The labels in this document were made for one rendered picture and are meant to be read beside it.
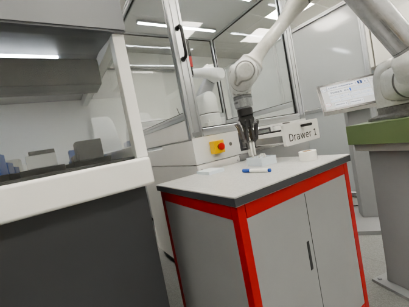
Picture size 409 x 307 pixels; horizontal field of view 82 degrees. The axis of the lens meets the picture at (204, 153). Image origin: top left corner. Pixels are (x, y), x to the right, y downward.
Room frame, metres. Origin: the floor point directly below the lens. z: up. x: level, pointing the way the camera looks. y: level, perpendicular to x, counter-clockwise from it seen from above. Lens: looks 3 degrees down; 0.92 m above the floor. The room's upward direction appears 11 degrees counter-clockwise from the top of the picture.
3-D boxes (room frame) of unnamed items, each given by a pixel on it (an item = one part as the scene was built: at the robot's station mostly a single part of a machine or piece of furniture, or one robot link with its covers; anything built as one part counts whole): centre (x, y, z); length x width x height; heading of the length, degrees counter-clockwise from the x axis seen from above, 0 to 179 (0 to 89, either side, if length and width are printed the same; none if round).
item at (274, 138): (1.41, -0.41, 0.86); 0.40 x 0.26 x 0.06; 32
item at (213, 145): (1.32, -0.08, 0.88); 0.07 x 0.05 x 0.07; 122
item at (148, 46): (1.68, 0.29, 1.52); 0.87 x 0.01 x 0.86; 32
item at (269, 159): (1.12, -0.26, 0.78); 0.12 x 0.08 x 0.04; 21
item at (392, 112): (1.14, -0.97, 0.89); 0.22 x 0.18 x 0.06; 101
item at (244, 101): (1.16, -0.23, 1.07); 0.09 x 0.09 x 0.06
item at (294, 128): (1.24, -0.52, 0.87); 0.29 x 0.02 x 0.11; 122
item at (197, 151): (1.94, -0.13, 0.87); 1.02 x 0.95 x 0.14; 122
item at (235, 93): (1.15, -0.23, 1.18); 0.13 x 0.11 x 0.16; 175
